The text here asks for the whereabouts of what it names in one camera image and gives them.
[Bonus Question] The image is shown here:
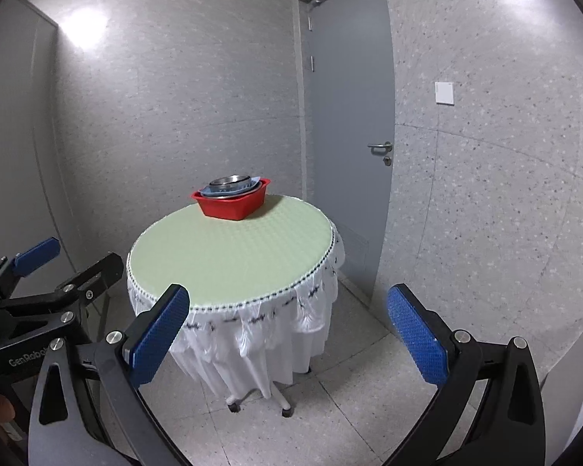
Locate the white wall switch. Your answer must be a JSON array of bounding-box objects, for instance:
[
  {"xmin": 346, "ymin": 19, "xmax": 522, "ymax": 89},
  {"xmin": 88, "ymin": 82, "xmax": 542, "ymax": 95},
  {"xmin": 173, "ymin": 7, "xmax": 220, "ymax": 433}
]
[{"xmin": 435, "ymin": 81, "xmax": 455, "ymax": 106}]

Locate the white table base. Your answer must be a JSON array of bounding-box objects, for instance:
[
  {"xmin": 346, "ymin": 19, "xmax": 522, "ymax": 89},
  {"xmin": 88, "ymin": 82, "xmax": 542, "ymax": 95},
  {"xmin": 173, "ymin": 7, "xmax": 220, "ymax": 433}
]
[{"xmin": 225, "ymin": 382, "xmax": 295, "ymax": 419}]

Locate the blue plastic plate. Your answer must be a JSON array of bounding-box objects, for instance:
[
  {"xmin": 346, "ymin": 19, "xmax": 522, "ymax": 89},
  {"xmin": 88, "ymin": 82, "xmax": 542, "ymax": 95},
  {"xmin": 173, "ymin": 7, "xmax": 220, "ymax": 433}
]
[{"xmin": 200, "ymin": 175, "xmax": 261, "ymax": 199}]

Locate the round steel bowl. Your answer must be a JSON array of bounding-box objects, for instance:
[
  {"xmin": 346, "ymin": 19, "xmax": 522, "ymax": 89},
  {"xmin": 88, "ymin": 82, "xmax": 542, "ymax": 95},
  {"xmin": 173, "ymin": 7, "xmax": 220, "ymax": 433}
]
[{"xmin": 208, "ymin": 175, "xmax": 253, "ymax": 191}]

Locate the large steel bowl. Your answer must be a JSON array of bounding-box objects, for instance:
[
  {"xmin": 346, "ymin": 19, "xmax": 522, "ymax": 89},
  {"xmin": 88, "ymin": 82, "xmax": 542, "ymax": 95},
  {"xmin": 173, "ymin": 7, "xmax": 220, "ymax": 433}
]
[{"xmin": 200, "ymin": 177, "xmax": 261, "ymax": 198}]

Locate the grey door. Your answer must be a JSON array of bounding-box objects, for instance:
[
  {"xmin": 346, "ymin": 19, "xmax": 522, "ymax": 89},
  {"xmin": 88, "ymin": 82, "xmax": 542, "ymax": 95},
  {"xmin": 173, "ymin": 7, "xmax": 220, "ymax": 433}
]
[{"xmin": 304, "ymin": 0, "xmax": 395, "ymax": 300}]

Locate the red plastic basin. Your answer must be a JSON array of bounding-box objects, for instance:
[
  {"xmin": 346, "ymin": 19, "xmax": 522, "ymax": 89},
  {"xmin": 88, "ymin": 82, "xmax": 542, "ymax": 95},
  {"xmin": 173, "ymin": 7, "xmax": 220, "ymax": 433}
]
[{"xmin": 191, "ymin": 178, "xmax": 271, "ymax": 221}]

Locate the green checkered table mat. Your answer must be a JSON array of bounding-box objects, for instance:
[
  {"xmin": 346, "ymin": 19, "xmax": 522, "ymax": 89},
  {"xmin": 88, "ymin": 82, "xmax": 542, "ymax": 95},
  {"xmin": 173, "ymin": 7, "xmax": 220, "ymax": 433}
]
[{"xmin": 126, "ymin": 195, "xmax": 336, "ymax": 310}]

